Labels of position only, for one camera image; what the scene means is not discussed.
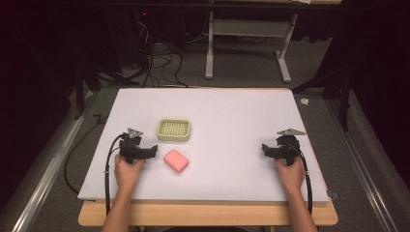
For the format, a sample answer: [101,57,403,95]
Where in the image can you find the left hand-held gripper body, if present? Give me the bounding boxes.
[118,127,150,164]

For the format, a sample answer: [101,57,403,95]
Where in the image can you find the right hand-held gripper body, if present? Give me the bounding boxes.
[272,128,308,166]

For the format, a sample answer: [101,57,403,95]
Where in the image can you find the person's left hand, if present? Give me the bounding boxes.
[113,154,146,191]

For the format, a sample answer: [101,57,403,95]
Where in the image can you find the person's right hand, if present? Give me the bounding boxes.
[274,156,306,195]

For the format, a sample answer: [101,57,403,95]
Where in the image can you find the pink soap bar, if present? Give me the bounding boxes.
[162,148,190,174]

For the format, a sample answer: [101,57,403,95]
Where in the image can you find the beige soap dish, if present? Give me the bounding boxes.
[156,118,191,143]

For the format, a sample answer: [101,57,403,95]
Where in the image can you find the white table mat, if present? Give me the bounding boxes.
[77,87,330,204]

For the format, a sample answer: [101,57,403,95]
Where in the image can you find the black metal stand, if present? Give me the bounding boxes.
[73,59,140,121]
[290,62,353,132]

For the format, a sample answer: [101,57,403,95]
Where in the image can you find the wooden table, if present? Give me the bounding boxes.
[77,86,339,227]

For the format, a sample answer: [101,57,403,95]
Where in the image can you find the dark computer tower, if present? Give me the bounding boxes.
[104,9,155,70]

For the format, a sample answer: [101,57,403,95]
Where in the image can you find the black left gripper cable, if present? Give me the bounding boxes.
[103,133,125,217]

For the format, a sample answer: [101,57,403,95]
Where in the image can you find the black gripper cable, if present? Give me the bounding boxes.
[103,133,125,217]
[289,143,314,216]

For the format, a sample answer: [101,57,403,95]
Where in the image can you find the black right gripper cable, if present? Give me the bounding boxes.
[289,143,314,216]

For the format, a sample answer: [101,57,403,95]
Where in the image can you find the black floor cable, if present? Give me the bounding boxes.
[63,113,109,195]

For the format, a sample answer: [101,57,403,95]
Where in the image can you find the metal floor rail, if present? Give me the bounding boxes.
[11,91,98,232]
[325,99,399,232]

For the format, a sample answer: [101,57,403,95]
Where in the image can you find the tangle of black cables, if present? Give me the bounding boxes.
[130,18,190,89]

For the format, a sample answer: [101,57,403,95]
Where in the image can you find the white desk frame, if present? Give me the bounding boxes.
[204,0,299,84]

